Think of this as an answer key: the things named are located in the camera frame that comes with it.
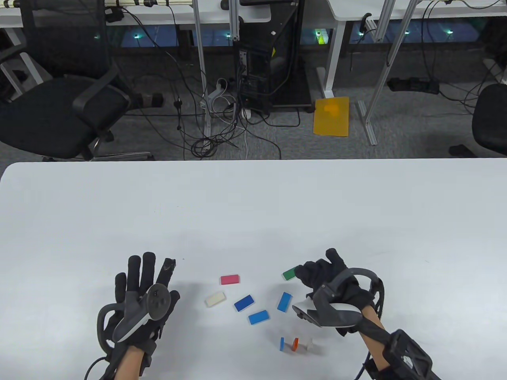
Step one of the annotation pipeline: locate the person's left forearm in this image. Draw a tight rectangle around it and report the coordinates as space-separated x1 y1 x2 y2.
113 348 145 380

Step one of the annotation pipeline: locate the black mesh office chair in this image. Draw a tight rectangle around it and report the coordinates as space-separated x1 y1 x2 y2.
0 0 165 162

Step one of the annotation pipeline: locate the dark blue domino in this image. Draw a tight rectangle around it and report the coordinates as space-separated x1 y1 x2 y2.
234 294 255 313

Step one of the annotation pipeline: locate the black left glove cable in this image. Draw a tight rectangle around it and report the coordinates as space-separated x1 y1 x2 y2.
84 356 109 380

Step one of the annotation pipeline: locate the aluminium frame post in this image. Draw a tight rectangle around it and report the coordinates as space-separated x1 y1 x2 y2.
358 0 421 146
229 0 241 42
372 0 397 43
192 0 213 138

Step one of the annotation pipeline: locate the white desk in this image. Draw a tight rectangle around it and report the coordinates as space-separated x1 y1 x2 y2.
316 0 507 100
0 0 273 29

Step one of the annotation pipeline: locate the person's left hand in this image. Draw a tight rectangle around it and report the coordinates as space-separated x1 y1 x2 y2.
111 252 181 351

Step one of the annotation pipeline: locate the grey hand controller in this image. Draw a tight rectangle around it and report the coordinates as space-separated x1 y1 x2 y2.
292 268 385 329
97 283 172 349

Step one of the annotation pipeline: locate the yellow plastic sheet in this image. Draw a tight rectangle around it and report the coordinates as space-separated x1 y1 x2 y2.
313 96 350 137

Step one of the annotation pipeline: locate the blue black right glove cable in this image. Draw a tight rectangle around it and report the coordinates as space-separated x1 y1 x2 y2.
355 350 375 380

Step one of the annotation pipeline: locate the tangle of black cables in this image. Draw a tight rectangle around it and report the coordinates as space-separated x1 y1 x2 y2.
119 6 301 161

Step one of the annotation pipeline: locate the grey right hand controller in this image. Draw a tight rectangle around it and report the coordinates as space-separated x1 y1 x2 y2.
292 268 385 329

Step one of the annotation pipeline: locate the white power strip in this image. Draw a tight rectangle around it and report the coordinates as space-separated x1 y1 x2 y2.
199 78 231 110

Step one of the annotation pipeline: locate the black computer tower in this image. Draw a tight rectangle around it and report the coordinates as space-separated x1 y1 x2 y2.
237 3 313 116

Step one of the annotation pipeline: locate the person's right hand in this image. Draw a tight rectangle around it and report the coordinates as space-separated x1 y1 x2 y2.
295 248 375 337

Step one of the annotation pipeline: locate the grey left hand controller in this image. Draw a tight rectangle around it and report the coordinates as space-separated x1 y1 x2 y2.
97 283 172 349

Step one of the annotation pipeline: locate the black power strip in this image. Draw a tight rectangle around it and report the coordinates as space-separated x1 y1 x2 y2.
387 76 440 95

